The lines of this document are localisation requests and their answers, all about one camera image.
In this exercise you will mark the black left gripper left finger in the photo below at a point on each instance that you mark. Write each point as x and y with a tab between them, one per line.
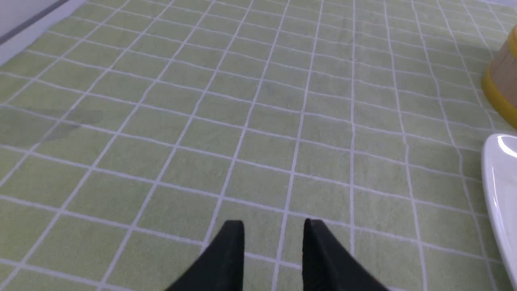
220	267

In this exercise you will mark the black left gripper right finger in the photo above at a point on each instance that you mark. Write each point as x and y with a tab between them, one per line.
327	266

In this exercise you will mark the white square plate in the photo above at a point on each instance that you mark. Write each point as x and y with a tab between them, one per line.
499	177

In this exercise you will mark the green checkered tablecloth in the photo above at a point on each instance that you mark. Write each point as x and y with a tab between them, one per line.
131	130

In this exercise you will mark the bamboo steamer basket yellow rim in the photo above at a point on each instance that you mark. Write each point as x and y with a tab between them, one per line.
499	82

